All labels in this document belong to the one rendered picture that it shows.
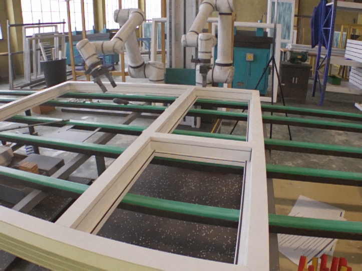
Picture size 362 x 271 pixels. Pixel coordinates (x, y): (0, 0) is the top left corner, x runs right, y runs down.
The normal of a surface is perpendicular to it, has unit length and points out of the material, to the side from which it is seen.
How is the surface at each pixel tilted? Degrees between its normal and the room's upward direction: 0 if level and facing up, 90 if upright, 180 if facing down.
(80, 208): 0
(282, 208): 0
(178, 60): 90
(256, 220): 0
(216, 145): 90
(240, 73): 90
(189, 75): 90
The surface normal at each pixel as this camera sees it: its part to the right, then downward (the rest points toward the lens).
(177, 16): -0.30, 0.38
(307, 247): 0.00, -0.92
